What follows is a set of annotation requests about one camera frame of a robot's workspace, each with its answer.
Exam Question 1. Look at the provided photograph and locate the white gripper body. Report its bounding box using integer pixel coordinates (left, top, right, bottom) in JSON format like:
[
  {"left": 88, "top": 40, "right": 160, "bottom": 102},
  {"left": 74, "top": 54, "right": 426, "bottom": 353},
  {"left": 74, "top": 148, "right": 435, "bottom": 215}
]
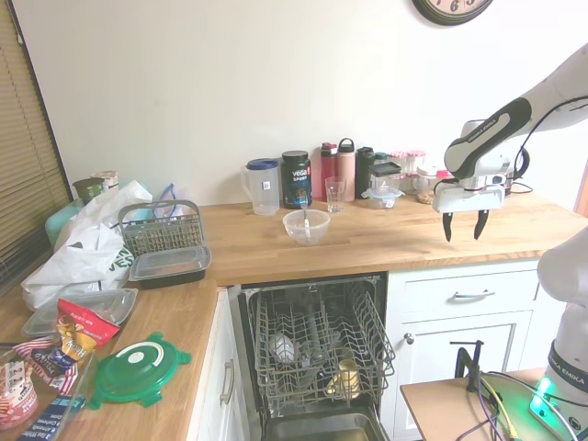
[{"left": 431, "top": 177, "right": 506, "bottom": 215}]

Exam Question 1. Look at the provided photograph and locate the black dishwasher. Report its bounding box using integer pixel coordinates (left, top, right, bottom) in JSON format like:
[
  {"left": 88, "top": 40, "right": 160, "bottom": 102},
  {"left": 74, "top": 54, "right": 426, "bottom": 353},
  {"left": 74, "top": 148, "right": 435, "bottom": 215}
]
[{"left": 235, "top": 272, "right": 390, "bottom": 441}]

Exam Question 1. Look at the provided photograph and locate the grey dishwasher cutlery basket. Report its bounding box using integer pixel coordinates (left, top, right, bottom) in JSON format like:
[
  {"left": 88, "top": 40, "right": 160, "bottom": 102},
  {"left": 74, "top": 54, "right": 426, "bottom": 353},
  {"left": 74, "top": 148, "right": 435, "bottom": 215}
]
[{"left": 117, "top": 199, "right": 210, "bottom": 259}]

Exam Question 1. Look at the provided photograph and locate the jar with white lid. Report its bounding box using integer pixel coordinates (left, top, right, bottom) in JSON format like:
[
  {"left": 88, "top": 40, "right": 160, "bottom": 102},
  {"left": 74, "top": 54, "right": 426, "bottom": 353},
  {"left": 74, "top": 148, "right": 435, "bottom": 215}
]
[{"left": 414, "top": 165, "right": 441, "bottom": 204}]

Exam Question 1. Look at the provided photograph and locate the jar with red checked lid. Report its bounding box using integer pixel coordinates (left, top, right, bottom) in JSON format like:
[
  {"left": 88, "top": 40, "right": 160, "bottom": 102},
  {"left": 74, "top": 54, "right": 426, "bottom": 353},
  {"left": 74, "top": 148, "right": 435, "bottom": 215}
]
[
  {"left": 406, "top": 148, "right": 427, "bottom": 175},
  {"left": 389, "top": 149, "right": 411, "bottom": 175}
]

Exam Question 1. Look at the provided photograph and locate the glass container with blue clips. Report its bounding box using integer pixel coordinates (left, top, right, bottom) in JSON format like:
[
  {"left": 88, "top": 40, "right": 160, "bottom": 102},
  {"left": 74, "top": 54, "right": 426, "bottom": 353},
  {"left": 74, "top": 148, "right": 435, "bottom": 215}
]
[{"left": 365, "top": 185, "right": 406, "bottom": 210}]

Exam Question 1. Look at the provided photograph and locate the clear container with black lid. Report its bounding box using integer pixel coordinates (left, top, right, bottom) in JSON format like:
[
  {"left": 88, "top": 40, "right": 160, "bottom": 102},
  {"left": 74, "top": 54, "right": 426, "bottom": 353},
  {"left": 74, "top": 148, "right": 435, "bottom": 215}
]
[{"left": 367, "top": 161, "right": 404, "bottom": 195}]

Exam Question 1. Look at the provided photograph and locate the dark green water bottle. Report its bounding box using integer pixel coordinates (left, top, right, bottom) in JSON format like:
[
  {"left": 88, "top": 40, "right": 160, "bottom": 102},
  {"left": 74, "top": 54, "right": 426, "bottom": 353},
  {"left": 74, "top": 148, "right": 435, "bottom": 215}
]
[{"left": 355, "top": 145, "right": 378, "bottom": 200}]

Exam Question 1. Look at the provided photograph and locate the clear drinking glass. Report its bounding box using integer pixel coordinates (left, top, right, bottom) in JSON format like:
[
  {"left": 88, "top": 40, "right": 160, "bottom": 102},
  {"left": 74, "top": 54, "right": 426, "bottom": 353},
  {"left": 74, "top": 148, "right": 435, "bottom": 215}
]
[{"left": 324, "top": 175, "right": 347, "bottom": 214}]

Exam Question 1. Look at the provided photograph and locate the pink water bottle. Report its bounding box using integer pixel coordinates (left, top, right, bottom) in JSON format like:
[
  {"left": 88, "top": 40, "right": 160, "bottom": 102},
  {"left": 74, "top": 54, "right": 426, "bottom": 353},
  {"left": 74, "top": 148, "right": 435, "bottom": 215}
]
[{"left": 336, "top": 137, "right": 357, "bottom": 204}]

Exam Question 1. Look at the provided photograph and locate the clear plastic bowl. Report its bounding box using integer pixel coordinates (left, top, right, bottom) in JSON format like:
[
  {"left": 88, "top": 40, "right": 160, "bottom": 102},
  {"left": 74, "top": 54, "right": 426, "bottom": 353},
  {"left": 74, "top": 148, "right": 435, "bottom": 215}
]
[{"left": 281, "top": 209, "right": 332, "bottom": 247}]

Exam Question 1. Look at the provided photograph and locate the red water bottle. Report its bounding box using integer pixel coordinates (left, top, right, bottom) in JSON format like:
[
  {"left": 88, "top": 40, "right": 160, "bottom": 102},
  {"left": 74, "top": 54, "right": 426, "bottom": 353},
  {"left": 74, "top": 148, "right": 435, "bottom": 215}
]
[{"left": 319, "top": 141, "right": 340, "bottom": 203}]

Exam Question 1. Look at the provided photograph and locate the white cabinet door with knob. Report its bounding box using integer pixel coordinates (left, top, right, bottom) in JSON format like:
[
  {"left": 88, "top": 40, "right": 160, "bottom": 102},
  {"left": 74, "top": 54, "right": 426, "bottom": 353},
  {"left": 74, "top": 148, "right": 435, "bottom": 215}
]
[{"left": 398, "top": 311, "right": 535, "bottom": 441}]

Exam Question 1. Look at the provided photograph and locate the black clamp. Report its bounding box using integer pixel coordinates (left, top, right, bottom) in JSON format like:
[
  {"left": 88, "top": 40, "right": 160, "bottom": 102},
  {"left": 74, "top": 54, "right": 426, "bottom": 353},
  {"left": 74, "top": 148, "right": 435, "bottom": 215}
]
[{"left": 448, "top": 339, "right": 486, "bottom": 394}]

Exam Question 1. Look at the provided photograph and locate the black Vega protein tub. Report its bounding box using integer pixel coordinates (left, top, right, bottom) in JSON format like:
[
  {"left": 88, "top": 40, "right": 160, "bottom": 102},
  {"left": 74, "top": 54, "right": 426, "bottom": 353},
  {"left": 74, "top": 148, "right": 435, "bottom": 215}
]
[{"left": 280, "top": 150, "right": 314, "bottom": 210}]

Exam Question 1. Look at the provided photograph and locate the wooden robot mounting board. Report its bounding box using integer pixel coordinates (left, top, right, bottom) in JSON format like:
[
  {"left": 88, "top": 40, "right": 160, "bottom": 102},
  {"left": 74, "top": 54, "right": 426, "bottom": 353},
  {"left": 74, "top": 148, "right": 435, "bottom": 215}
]
[{"left": 399, "top": 367, "right": 588, "bottom": 441}]

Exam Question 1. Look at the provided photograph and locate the yellow cup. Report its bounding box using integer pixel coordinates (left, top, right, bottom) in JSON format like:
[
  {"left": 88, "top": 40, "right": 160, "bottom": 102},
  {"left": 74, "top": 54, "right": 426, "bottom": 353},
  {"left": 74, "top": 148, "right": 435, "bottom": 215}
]
[{"left": 324, "top": 358, "right": 363, "bottom": 401}]

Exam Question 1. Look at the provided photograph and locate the clear pitcher with blue lid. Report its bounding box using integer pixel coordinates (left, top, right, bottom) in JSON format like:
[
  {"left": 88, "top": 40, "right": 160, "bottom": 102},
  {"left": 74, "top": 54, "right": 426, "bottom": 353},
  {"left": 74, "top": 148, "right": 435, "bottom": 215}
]
[{"left": 239, "top": 157, "right": 280, "bottom": 218}]

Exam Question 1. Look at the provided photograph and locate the clear glass in rack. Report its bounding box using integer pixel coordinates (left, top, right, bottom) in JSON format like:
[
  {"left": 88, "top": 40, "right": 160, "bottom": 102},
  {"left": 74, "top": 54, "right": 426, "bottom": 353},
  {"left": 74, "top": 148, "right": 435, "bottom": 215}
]
[{"left": 267, "top": 332, "right": 298, "bottom": 365}]

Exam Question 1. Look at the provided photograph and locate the clear zip bag blue seal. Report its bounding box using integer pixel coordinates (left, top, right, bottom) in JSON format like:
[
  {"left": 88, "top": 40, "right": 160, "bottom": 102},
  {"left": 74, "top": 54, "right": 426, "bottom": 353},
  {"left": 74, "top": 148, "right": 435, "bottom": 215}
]
[{"left": 153, "top": 183, "right": 192, "bottom": 218}]

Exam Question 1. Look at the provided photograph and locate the black takeout container clear lid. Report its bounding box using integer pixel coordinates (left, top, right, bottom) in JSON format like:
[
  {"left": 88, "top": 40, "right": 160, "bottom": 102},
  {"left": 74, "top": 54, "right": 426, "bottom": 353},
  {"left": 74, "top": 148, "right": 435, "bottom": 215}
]
[{"left": 127, "top": 243, "right": 212, "bottom": 291}]

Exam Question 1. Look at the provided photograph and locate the green container lid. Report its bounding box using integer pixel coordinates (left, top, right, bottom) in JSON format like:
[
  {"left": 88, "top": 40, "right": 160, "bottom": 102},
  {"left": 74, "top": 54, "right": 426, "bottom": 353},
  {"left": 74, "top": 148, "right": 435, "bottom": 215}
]
[{"left": 86, "top": 331, "right": 193, "bottom": 412}]

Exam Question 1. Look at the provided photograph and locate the dark green cup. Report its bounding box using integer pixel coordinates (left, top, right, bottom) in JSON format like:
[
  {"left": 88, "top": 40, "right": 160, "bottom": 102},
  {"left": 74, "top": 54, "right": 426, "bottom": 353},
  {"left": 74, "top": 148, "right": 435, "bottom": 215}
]
[{"left": 72, "top": 177, "right": 101, "bottom": 207}]

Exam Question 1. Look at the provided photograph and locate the white plastic shopping bag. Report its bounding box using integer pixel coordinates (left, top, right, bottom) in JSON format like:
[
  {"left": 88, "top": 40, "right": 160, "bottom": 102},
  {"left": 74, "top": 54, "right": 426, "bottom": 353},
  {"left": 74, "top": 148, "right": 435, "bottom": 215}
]
[{"left": 20, "top": 179, "right": 154, "bottom": 311}]

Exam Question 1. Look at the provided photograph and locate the red snack bag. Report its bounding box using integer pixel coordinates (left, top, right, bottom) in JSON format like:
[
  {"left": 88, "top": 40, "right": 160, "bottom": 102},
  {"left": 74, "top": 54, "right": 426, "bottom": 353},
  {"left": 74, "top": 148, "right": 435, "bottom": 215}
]
[{"left": 55, "top": 298, "right": 122, "bottom": 365}]

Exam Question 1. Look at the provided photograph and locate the teal plastic container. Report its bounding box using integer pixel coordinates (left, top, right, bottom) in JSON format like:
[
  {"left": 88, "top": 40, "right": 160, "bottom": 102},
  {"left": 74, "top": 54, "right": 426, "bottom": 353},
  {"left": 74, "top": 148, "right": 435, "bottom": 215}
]
[{"left": 44, "top": 196, "right": 86, "bottom": 252}]

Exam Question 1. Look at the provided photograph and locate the glass baking dish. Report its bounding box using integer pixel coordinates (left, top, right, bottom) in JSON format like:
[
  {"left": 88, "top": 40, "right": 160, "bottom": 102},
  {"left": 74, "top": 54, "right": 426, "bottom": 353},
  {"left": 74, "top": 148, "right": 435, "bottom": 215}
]
[{"left": 0, "top": 341, "right": 100, "bottom": 441}]

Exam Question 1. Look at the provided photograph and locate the clear plastic takeout container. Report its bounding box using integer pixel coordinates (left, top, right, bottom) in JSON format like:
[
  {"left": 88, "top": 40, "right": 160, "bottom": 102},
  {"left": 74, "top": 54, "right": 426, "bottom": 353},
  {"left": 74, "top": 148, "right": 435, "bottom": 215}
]
[{"left": 20, "top": 287, "right": 140, "bottom": 339}]

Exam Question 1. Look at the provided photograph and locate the red white striped popcorn bag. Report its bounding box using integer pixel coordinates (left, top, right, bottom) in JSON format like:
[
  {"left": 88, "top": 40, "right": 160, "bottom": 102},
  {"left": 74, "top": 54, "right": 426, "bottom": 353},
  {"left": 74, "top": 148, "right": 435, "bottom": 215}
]
[{"left": 12, "top": 336, "right": 80, "bottom": 392}]

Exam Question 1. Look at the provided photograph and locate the tan window blind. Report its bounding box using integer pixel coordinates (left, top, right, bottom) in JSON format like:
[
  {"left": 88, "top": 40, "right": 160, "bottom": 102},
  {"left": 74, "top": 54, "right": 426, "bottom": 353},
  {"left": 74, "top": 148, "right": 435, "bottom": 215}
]
[{"left": 0, "top": 0, "right": 75, "bottom": 296}]

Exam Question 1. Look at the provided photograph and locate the blue snack packet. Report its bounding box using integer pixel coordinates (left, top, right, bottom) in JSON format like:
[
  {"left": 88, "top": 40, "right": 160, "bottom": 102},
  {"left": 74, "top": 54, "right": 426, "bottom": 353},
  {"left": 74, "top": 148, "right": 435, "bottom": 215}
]
[{"left": 21, "top": 395, "right": 87, "bottom": 441}]

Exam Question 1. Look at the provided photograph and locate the pink snack bag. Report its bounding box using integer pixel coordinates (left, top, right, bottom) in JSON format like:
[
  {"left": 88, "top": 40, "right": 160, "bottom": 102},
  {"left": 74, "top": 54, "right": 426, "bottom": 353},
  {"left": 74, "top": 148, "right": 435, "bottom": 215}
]
[{"left": 0, "top": 359, "right": 41, "bottom": 429}]

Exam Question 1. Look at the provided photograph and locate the white drawer with metal handle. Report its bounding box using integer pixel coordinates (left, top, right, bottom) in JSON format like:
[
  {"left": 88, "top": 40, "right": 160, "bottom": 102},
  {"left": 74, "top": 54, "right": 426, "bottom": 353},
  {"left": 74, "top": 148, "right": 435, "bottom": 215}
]
[{"left": 387, "top": 258, "right": 544, "bottom": 323}]

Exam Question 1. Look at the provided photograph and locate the grey wire dishwasher rack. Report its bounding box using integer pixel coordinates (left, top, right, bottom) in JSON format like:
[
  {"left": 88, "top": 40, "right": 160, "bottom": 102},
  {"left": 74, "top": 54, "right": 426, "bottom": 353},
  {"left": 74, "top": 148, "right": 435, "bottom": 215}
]
[{"left": 247, "top": 278, "right": 397, "bottom": 415}]

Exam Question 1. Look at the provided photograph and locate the purple cable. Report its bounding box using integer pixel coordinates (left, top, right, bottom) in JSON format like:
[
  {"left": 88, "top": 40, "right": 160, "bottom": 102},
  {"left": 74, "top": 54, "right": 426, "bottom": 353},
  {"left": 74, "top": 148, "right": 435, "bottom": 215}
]
[{"left": 462, "top": 372, "right": 498, "bottom": 441}]

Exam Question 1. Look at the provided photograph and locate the black round wall clock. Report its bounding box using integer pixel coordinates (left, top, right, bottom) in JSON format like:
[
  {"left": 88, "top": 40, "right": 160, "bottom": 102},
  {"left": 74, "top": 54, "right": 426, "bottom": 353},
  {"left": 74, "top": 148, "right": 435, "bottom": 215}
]
[{"left": 411, "top": 0, "right": 495, "bottom": 26}]

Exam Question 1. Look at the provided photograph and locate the yellow cable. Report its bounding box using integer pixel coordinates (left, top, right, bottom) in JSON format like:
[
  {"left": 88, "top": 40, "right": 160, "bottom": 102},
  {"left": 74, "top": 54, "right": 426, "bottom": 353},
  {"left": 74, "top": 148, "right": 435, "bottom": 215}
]
[{"left": 479, "top": 375, "right": 521, "bottom": 441}]

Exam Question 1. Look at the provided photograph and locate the white cabinet door bar handle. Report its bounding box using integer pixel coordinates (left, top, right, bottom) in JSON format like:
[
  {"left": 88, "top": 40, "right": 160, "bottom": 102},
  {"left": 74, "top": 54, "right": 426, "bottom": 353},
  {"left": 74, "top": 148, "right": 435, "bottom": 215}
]
[{"left": 185, "top": 288, "right": 252, "bottom": 441}]

